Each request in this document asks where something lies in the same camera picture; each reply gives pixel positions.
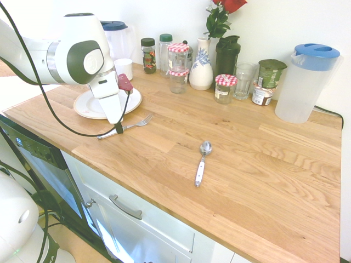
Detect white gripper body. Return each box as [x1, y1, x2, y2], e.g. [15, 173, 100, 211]
[87, 72, 124, 125]

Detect fork with white handle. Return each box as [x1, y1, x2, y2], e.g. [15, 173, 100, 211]
[96, 113, 154, 140]

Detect white plate with gold rim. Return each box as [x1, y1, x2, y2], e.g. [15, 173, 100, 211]
[73, 88, 143, 120]

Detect white ceramic mug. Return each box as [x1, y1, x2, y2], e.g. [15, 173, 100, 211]
[113, 58, 134, 82]

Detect spice jar with dark lid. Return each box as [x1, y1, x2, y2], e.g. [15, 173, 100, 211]
[140, 37, 158, 75]

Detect clear pitcher dark blue lid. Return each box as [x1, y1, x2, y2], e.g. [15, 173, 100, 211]
[99, 20, 135, 65]

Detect clear bottle with green lid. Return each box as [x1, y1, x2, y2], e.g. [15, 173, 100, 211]
[159, 33, 173, 73]

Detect short jar red checkered lid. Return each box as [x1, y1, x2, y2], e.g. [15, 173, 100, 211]
[168, 68, 190, 95]

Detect tall jar red checkered lid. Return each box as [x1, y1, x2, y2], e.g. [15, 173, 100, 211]
[167, 43, 190, 72]

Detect dishwasher front panel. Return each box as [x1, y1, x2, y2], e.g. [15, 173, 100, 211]
[0, 115, 110, 261]

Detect white vase with blue print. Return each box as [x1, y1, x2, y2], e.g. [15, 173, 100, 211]
[189, 37, 214, 91]

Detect labelled jar red checkered lid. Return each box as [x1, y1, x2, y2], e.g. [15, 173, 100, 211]
[214, 73, 239, 105]

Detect black shaker bottle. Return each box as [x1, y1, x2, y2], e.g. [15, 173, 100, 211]
[214, 35, 241, 83]

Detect red roses with green leaves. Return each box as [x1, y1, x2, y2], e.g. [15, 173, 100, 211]
[205, 0, 248, 41]

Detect clear drinking glass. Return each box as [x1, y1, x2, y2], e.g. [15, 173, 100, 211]
[233, 61, 258, 101]

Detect chocolate spread jar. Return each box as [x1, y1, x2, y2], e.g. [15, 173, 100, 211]
[251, 82, 276, 107]

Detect container with green lid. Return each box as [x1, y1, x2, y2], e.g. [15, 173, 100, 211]
[257, 59, 288, 89]

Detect clear pitcher light blue lid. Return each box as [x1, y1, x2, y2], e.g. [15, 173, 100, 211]
[274, 43, 342, 124]

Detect red wrist camera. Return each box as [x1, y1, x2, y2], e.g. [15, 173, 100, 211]
[117, 73, 134, 93]

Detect silver drawer handle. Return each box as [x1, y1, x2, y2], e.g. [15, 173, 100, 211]
[108, 194, 143, 221]

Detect spoon with white handle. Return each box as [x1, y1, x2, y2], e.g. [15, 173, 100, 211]
[194, 140, 213, 188]

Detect white drawer with handle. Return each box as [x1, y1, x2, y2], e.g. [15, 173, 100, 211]
[61, 150, 264, 263]

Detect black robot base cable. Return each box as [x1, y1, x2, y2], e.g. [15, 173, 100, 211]
[0, 161, 64, 263]

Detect black power cable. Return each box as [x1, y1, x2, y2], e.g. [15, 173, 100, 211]
[314, 105, 345, 129]

